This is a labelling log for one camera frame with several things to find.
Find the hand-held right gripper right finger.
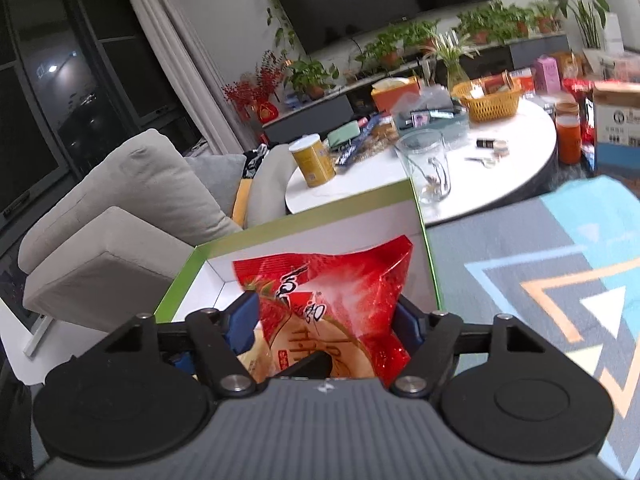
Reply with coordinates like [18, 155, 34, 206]
[390, 296, 548, 399]

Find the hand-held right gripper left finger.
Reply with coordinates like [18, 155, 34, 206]
[102, 292, 262, 397]

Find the red snack packet beige label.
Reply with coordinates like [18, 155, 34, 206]
[232, 234, 415, 381]

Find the green-rimmed cardboard box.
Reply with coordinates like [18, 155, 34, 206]
[152, 177, 445, 327]

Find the yellow cushion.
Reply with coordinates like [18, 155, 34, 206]
[232, 180, 253, 226]

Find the blue grey patterned mat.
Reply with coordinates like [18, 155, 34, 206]
[425, 176, 640, 480]

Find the grey cushion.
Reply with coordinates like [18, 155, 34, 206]
[185, 152, 248, 218]

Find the black white cloth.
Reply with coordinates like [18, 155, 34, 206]
[242, 145, 268, 181]

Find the glass mug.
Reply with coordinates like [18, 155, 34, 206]
[395, 129, 452, 205]

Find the yellow can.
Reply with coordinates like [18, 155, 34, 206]
[289, 133, 337, 188]

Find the grey sofa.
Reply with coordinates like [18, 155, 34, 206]
[17, 129, 301, 333]

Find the blue snack bar packet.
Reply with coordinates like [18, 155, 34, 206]
[334, 114, 383, 167]

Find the clear cookie packet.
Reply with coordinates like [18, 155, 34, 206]
[360, 115, 401, 158]

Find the teal storage tray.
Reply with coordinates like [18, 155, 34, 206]
[392, 107, 471, 148]

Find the mint green case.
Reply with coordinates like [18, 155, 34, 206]
[326, 121, 362, 148]

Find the grey television cabinet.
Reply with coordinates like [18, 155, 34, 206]
[260, 32, 571, 146]

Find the round white table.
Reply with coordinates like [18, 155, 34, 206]
[285, 97, 558, 226]

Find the orange tissue box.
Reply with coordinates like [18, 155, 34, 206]
[371, 77, 421, 113]

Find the clear plastic bag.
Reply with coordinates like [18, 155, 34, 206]
[390, 82, 453, 121]

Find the orange woven basket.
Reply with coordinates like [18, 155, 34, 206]
[451, 79, 523, 122]

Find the red berry plant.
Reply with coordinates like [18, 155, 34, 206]
[222, 50, 288, 121]

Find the row of potted plants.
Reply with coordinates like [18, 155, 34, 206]
[285, 0, 571, 101]

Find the glass vase with grass plant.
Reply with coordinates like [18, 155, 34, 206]
[422, 32, 481, 93]

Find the red cylindrical can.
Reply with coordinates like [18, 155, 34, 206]
[482, 71, 516, 93]

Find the small orange box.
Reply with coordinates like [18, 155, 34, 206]
[510, 67, 537, 96]

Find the white curtain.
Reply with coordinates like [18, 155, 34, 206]
[117, 0, 246, 153]

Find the blue white cardboard box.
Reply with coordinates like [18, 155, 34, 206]
[592, 80, 640, 178]

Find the pink carton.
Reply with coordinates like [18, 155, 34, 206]
[532, 55, 562, 93]

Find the red plastic bag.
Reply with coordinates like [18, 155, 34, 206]
[562, 77, 598, 141]

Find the brown package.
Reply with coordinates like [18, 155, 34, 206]
[550, 51, 583, 81]

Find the dark glass window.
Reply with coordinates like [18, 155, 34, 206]
[0, 0, 206, 241]

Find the clear storage box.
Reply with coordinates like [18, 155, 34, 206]
[582, 47, 640, 83]

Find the white appliance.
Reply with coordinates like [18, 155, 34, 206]
[602, 12, 626, 53]

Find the tall leafy plant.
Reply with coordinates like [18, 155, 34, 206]
[552, 0, 611, 51]

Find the wall television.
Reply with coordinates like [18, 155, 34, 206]
[272, 0, 493, 56]

